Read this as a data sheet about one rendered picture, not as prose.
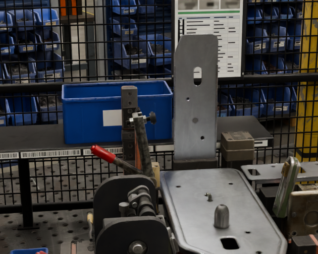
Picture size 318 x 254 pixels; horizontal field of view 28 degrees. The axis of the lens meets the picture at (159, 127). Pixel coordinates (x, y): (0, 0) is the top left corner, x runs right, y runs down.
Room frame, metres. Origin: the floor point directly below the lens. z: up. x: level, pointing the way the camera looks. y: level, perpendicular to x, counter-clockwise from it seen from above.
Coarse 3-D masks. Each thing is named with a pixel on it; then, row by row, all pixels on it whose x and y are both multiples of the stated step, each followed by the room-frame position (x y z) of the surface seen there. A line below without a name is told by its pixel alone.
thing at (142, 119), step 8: (136, 112) 1.33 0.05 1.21; (152, 112) 1.31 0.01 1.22; (128, 120) 1.31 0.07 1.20; (136, 120) 1.30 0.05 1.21; (144, 120) 1.31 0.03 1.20; (152, 120) 1.30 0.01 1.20; (136, 128) 1.30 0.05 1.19; (144, 128) 1.30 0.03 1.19; (136, 136) 1.30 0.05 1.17; (144, 136) 1.30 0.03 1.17; (144, 144) 1.30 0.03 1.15; (144, 152) 1.30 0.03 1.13; (144, 160) 1.30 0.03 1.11; (144, 168) 1.30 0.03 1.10; (152, 176) 1.30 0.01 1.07
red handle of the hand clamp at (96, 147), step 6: (96, 150) 1.29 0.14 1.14; (102, 150) 1.30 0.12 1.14; (102, 156) 1.29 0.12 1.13; (108, 156) 1.30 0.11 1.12; (114, 156) 1.30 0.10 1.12; (114, 162) 1.30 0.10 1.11; (120, 162) 1.30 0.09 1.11; (126, 162) 1.32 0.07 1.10; (126, 168) 1.30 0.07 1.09; (132, 168) 1.30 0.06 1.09
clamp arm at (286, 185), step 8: (288, 160) 1.30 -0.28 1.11; (296, 160) 1.29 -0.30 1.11; (288, 168) 1.29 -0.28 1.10; (296, 168) 1.28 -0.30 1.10; (288, 176) 1.28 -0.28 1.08; (296, 176) 1.28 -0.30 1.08; (280, 184) 1.31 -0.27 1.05; (288, 184) 1.28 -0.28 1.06; (280, 192) 1.30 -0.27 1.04; (288, 192) 1.28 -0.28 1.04; (280, 200) 1.28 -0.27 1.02; (280, 208) 1.28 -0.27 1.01; (280, 216) 1.28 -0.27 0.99
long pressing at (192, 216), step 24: (216, 168) 1.54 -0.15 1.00; (168, 192) 1.37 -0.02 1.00; (192, 192) 1.38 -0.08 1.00; (216, 192) 1.38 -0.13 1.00; (240, 192) 1.38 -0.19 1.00; (168, 216) 1.26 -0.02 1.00; (192, 216) 1.25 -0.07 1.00; (240, 216) 1.25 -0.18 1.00; (264, 216) 1.25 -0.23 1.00; (192, 240) 1.14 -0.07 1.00; (216, 240) 1.14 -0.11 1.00; (240, 240) 1.14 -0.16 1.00; (264, 240) 1.14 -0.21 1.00
